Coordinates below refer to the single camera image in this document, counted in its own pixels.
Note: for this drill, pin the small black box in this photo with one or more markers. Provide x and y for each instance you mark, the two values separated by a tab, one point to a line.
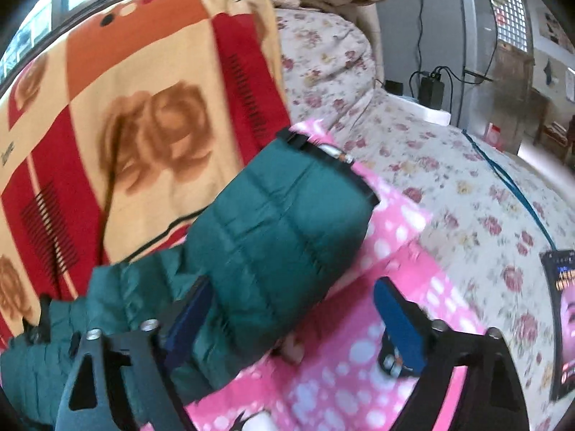
394	86

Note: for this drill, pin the black power adapter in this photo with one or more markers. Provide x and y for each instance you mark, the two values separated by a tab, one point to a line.
431	89

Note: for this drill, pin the red box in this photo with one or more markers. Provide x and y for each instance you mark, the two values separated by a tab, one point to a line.
494	137

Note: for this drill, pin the white lattice window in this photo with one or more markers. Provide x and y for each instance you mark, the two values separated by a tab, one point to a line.
510	13

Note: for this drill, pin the white box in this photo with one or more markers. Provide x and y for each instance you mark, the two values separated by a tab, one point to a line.
431	116

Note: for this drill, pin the rose print orange red blanket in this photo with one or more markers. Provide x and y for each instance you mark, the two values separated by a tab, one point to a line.
157	76

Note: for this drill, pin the dark green puffer jacket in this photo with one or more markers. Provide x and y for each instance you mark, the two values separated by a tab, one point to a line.
278	233

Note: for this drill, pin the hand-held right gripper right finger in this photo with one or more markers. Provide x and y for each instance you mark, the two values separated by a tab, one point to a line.
400	327

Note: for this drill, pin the floral bed sheet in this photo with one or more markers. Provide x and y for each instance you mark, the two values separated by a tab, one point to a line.
449	188

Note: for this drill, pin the floral quilt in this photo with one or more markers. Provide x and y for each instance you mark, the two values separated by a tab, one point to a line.
328	63

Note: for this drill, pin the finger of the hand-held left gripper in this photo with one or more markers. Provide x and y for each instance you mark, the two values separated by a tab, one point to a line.
44	318

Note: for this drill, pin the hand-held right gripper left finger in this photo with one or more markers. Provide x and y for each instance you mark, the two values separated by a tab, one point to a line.
188	318

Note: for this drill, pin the pink penguin print blanket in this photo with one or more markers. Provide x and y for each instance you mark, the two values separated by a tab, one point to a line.
341	390

